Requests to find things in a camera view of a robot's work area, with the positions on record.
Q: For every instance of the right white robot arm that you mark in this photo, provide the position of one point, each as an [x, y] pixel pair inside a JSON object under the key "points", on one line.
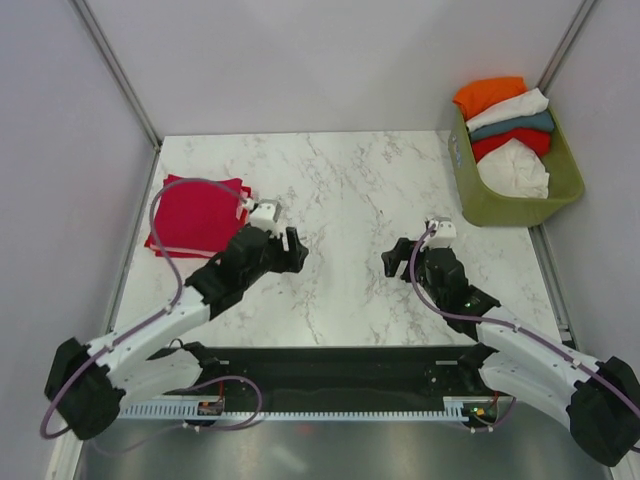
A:
{"points": [[596, 401]]}

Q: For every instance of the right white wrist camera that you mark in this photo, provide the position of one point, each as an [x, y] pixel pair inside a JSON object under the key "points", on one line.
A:
{"points": [[441, 233]]}

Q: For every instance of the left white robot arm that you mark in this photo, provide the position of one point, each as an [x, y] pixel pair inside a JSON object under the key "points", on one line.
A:
{"points": [[90, 384]]}

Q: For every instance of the orange t shirt in bin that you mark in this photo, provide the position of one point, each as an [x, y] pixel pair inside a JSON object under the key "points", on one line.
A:
{"points": [[479, 95]]}

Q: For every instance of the olive green plastic bin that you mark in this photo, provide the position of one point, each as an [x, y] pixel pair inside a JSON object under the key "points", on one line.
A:
{"points": [[483, 207]]}

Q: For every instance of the right aluminium frame post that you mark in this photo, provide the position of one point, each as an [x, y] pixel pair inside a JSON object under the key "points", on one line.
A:
{"points": [[568, 40]]}

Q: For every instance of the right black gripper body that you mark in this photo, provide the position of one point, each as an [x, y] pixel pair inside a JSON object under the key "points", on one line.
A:
{"points": [[432, 292]]}

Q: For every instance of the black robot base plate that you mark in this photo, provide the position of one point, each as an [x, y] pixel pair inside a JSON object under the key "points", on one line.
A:
{"points": [[374, 378]]}

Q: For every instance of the aluminium frame post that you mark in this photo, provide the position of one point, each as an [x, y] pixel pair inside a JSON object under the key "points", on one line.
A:
{"points": [[109, 58], [568, 40]]}

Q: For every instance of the white folded shirt in bin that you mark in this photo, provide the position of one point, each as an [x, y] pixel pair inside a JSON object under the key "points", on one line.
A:
{"points": [[529, 103]]}

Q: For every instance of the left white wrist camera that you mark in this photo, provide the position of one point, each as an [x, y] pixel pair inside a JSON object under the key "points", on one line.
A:
{"points": [[263, 214]]}

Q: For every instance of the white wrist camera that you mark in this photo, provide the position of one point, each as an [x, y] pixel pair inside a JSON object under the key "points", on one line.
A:
{"points": [[441, 233], [263, 214]]}

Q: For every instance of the teal shirt in bin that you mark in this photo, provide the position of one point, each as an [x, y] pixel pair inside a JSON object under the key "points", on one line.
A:
{"points": [[542, 121]]}

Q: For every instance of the crumpled white shirt in bin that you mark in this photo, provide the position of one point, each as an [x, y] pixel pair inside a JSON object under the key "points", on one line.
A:
{"points": [[514, 170]]}

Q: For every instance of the white slotted cable duct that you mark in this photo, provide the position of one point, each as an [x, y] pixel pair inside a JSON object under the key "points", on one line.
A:
{"points": [[206, 409]]}

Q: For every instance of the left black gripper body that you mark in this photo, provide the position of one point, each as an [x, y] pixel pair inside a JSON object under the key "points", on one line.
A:
{"points": [[272, 259]]}

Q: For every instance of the left aluminium frame post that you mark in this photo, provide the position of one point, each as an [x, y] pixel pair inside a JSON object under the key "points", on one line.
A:
{"points": [[109, 58]]}

